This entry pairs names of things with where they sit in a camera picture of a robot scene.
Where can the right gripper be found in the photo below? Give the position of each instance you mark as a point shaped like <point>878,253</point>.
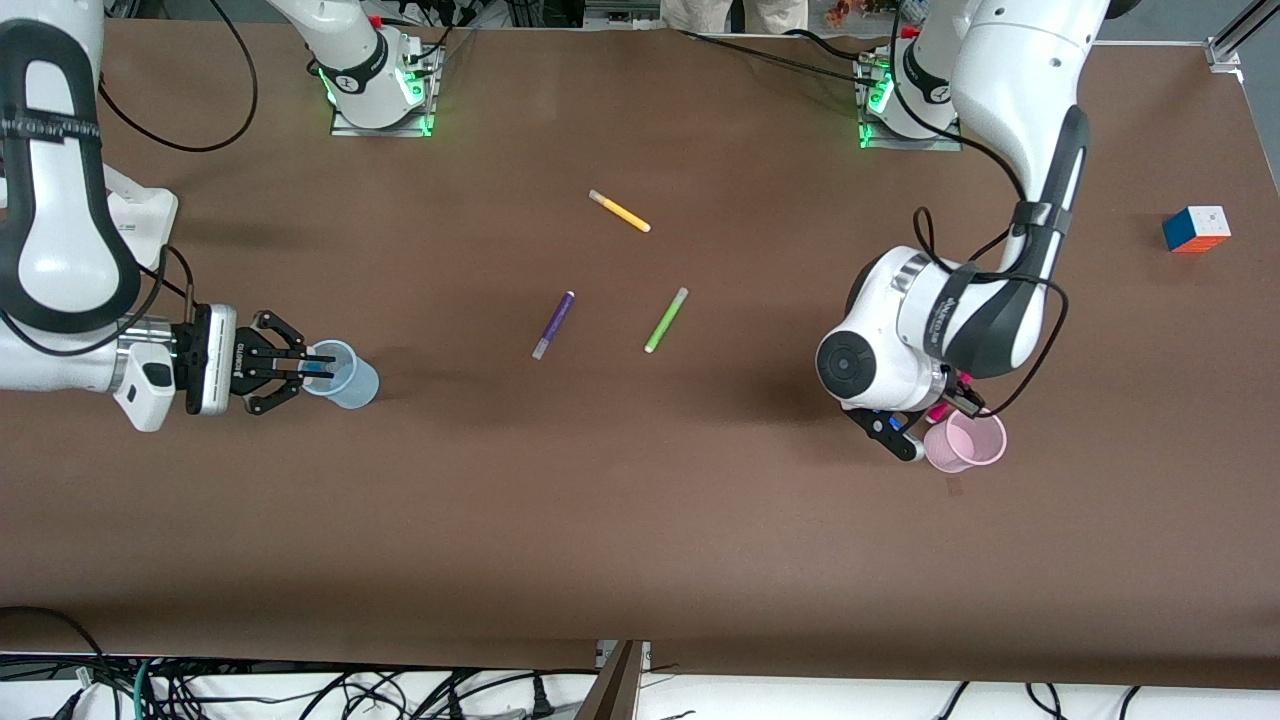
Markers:
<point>246,359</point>

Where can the pink marker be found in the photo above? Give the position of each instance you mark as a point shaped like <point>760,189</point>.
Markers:
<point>937,412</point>

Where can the blue marker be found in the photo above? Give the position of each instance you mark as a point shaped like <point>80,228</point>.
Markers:
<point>318,368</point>

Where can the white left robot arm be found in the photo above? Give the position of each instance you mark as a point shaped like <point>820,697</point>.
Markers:
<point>1020,90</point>

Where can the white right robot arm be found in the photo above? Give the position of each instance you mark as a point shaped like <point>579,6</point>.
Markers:
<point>60,250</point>

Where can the pink mesh cup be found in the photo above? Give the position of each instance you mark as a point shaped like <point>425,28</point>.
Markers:
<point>970,445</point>

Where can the blue mesh cup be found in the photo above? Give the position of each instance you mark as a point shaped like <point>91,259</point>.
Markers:
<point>350,385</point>

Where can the white flat plastic box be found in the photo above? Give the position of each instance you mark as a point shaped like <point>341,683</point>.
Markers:
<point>152,215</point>

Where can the green marker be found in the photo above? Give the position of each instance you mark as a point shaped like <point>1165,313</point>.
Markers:
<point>666,320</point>

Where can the purple marker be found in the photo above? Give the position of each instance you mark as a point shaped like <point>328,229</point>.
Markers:
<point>553,325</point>

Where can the colourful puzzle cube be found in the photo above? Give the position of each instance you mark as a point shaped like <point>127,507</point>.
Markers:
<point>1196,229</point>

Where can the yellow marker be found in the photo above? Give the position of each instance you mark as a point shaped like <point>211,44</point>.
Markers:
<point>620,211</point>

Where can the person beige trousers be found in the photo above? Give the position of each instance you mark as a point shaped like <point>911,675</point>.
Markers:
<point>735,14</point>

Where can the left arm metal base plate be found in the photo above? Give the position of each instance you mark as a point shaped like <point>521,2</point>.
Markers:
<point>945,142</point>

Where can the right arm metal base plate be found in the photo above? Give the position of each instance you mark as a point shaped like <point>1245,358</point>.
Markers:
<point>420,110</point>

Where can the aluminium frame profile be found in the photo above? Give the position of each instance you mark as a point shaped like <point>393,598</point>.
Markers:
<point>1235,40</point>

